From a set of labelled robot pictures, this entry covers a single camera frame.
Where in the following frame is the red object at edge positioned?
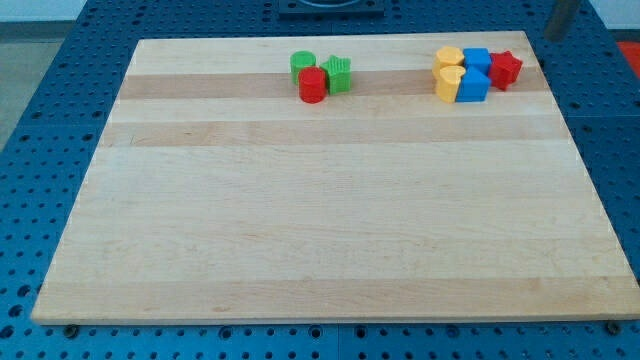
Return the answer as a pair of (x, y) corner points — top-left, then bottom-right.
(617, 40), (640, 77)

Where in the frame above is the red cylinder block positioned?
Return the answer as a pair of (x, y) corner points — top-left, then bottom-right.
(298, 66), (327, 104)

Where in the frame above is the green star block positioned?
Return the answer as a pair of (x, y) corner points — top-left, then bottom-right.
(320, 55), (351, 95)

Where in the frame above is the yellow heart block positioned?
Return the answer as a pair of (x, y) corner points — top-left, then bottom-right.
(435, 65), (466, 103)

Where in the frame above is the green cylinder block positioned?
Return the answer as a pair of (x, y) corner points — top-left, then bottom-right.
(289, 50), (316, 85)

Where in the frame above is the wooden board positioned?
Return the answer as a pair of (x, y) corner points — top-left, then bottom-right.
(32, 31), (639, 325)

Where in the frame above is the blue triangle block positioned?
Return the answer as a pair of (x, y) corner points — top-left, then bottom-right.
(456, 67), (491, 102)

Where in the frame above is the blue cube block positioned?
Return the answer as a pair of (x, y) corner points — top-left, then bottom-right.
(462, 48), (492, 75)

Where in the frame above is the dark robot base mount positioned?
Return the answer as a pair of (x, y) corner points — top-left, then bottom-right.
(276, 0), (386, 18)

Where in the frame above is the yellow hexagon block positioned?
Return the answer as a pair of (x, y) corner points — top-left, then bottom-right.
(432, 46), (465, 78)

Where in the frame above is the red star block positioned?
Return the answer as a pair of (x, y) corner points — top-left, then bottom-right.
(488, 51), (523, 91)

